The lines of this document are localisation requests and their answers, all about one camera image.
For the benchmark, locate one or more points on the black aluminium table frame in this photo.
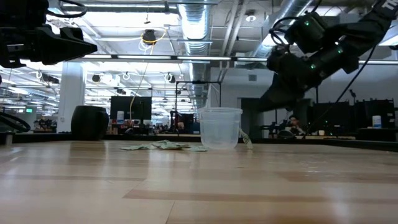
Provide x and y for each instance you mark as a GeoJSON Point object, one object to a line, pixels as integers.
{"type": "Point", "coordinates": [37, 137]}

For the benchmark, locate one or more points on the white building pillar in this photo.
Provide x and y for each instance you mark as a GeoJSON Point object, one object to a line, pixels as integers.
{"type": "Point", "coordinates": [71, 93]}

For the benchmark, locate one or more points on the black mug with yellow inside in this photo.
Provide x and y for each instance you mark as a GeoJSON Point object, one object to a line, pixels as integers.
{"type": "Point", "coordinates": [90, 123]}

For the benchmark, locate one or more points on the black monitor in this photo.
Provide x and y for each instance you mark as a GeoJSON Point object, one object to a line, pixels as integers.
{"type": "Point", "coordinates": [362, 109]}
{"type": "Point", "coordinates": [130, 107]}
{"type": "Point", "coordinates": [332, 113]}

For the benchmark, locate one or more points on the clear plastic cup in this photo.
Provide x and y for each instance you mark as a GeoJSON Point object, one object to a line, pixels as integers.
{"type": "Point", "coordinates": [219, 130]}

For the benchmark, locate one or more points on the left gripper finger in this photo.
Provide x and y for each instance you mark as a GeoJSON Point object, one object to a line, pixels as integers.
{"type": "Point", "coordinates": [77, 39]}
{"type": "Point", "coordinates": [53, 51]}

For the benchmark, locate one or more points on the person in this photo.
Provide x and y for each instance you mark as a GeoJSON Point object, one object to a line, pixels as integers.
{"type": "Point", "coordinates": [293, 124]}

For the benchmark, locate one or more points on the round ceiling lamp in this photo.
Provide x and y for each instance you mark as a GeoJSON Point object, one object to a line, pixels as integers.
{"type": "Point", "coordinates": [250, 18]}

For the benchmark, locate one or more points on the black metal frame stand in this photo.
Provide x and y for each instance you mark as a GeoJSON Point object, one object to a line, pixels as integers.
{"type": "Point", "coordinates": [199, 82]}

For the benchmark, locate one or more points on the long ceiling light bar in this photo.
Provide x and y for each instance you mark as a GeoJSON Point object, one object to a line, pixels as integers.
{"type": "Point", "coordinates": [149, 57]}

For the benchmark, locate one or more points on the green exit sign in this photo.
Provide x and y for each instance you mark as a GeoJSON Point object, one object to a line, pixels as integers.
{"type": "Point", "coordinates": [29, 110]}

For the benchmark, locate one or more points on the silver ventilation duct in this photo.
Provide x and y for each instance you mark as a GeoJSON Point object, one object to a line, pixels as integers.
{"type": "Point", "coordinates": [290, 7]}
{"type": "Point", "coordinates": [194, 25]}

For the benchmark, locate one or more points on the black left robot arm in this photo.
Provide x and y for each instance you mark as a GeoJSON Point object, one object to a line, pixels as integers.
{"type": "Point", "coordinates": [18, 12]}

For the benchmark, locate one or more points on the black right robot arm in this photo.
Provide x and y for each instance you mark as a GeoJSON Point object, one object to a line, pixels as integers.
{"type": "Point", "coordinates": [357, 34]}

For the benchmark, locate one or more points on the black dome device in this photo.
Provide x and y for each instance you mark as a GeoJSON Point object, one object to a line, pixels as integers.
{"type": "Point", "coordinates": [149, 36]}

